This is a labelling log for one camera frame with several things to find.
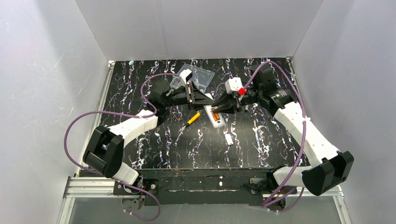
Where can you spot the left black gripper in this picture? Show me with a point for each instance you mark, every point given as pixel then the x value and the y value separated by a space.
pixel 189 97

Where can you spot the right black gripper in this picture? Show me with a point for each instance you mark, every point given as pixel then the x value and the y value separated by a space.
pixel 238 101

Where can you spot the orange battery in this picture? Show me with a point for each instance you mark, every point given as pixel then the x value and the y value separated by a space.
pixel 216 117

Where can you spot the white remote control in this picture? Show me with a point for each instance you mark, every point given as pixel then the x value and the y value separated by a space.
pixel 210 110

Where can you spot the white battery cover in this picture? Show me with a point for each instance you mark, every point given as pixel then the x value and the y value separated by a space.
pixel 228 139

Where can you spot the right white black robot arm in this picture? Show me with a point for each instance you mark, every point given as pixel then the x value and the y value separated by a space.
pixel 328 166

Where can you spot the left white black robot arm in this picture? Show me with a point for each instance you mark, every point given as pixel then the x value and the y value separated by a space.
pixel 104 152

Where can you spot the clear plastic parts organizer box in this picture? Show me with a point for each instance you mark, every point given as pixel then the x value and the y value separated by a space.
pixel 201 77

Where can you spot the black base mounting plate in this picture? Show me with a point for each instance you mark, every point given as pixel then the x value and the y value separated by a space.
pixel 209 185

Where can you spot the yellow handled screwdriver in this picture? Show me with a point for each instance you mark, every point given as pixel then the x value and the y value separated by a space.
pixel 188 123

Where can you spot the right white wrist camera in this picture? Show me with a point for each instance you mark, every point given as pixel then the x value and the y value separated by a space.
pixel 233 85

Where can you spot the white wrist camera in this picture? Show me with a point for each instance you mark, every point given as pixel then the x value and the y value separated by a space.
pixel 233 85
pixel 185 76

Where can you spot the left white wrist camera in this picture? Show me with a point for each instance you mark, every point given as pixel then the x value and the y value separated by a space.
pixel 185 76

